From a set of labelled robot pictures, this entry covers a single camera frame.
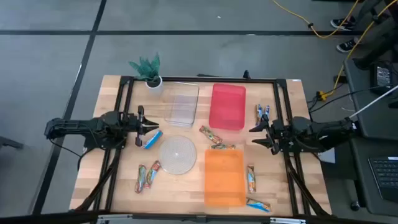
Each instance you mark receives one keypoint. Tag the blue green granola bar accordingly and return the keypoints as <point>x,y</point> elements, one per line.
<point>259,112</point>
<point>266,110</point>

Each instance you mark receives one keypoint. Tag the grey side table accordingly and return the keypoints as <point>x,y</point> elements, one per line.
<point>373,121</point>

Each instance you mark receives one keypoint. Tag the black floor stand foot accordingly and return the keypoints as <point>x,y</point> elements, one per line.
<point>9,143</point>

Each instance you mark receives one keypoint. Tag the red green granola bar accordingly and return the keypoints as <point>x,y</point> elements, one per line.
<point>140,179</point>

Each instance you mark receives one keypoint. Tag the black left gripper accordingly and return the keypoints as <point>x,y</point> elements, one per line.
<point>140,124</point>

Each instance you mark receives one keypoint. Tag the green orange granola bar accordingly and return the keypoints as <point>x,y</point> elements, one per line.
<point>223,146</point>

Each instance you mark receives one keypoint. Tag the black power adapter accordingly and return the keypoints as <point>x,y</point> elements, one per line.
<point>383,76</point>

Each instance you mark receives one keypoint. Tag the clear plastic bin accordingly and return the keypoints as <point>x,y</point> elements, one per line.
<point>182,105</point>

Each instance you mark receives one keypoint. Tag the dark side table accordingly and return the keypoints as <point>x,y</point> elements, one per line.
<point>360,174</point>

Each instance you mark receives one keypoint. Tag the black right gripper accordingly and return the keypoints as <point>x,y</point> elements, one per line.
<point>275,135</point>

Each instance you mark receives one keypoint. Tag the red blue granola bar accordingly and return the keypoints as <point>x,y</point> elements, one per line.
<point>152,174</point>

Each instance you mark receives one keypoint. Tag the red yellow granola bar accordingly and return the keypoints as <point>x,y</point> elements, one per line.
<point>211,134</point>

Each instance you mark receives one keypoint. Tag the person's shoe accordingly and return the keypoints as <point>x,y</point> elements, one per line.
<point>346,46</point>
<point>343,23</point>

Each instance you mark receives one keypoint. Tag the black aluminium rig frame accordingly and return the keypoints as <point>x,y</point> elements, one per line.
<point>186,79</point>

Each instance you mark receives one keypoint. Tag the green plant in white pot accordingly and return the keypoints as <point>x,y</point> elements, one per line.
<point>149,70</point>

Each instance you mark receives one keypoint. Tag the blue orange granola bar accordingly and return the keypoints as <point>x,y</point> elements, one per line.
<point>258,205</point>
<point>251,179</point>

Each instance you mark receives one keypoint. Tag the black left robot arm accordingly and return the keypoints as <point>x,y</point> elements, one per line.
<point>71,127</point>

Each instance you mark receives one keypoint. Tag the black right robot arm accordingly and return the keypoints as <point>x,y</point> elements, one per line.
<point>323,129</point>

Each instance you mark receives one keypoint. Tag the orange plastic bin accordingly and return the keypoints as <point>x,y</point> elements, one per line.
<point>224,177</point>

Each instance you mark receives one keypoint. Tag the black caster wheel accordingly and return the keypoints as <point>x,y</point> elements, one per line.
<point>354,205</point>

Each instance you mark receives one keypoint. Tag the red plastic bin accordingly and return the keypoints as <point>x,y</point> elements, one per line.
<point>227,107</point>

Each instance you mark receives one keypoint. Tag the person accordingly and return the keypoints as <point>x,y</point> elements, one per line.
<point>370,12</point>

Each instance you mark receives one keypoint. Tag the black laptop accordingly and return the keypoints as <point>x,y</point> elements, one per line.
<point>387,177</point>

